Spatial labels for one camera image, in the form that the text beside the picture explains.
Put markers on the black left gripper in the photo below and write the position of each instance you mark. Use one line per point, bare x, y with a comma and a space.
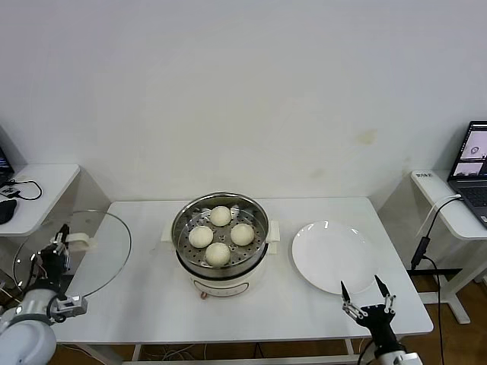
53, 264

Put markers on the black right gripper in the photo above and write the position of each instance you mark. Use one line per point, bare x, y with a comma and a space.
380, 323

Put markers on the round glass pot lid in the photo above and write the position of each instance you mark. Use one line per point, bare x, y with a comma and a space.
110, 243

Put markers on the white steamed baozi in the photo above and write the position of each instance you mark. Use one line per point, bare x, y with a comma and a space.
200, 236
242, 234
217, 254
220, 216

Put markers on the steel perforated steamer basket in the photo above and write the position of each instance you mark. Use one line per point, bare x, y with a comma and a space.
251, 211

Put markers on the white side table with mouse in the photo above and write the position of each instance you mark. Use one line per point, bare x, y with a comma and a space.
42, 182

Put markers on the black computer mouse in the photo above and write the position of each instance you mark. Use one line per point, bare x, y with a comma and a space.
5, 211

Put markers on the round white plate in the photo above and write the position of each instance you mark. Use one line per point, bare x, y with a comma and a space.
331, 254

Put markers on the black open laptop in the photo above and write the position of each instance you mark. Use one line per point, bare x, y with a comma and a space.
3, 163

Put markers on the white side table with label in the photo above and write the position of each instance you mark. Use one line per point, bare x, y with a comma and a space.
430, 190

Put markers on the small white desk label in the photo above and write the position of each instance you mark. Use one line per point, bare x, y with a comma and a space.
424, 175

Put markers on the white electric cooking pot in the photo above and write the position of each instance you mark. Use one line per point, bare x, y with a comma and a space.
220, 285

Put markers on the grey open laptop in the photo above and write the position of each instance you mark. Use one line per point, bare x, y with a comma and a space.
472, 171

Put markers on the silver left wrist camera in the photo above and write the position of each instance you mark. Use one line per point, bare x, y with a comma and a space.
70, 305

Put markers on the white main table frame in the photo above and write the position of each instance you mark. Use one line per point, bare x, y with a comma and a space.
247, 359

